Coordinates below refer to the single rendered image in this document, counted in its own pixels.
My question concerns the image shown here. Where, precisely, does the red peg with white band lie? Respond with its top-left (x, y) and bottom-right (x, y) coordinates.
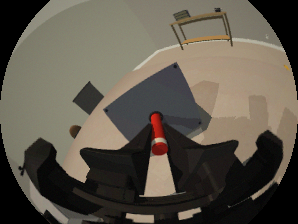
top-left (152, 113), bottom-right (169, 156)

